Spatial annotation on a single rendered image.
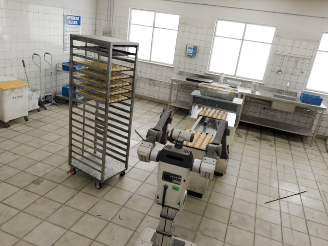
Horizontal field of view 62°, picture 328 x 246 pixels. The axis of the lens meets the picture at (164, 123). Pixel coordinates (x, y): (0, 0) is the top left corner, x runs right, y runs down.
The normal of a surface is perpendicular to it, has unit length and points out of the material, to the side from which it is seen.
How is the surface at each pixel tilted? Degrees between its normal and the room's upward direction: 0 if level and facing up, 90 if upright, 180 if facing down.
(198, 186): 90
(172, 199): 90
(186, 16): 90
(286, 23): 90
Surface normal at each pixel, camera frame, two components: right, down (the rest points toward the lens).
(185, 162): -0.30, 0.29
